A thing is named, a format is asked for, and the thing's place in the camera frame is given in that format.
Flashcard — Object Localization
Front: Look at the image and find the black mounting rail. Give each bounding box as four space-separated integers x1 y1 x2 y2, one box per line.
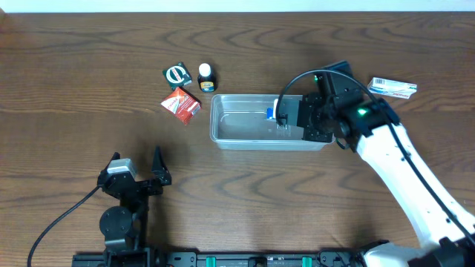
71 248 366 267

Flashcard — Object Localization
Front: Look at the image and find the small dark medicine bottle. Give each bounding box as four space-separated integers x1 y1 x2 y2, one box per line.
197 63 216 93

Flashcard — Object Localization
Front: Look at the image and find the red square packet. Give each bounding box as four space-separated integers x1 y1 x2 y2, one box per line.
160 88 201 125

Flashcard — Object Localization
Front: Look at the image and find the clear plastic container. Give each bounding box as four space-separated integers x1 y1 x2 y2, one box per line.
209 94 335 151

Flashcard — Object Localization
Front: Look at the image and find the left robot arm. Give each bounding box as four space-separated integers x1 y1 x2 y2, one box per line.
97 147 171 254

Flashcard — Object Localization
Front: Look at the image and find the white medicine box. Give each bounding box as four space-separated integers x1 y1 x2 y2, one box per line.
367 77 417 99

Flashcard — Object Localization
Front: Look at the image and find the blue fever patch box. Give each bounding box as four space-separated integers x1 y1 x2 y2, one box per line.
266 98 278 122

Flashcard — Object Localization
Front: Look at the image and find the green square packet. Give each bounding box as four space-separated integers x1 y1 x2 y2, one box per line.
163 62 192 91

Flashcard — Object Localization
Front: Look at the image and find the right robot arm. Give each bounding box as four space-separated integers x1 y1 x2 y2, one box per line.
274 94 474 266

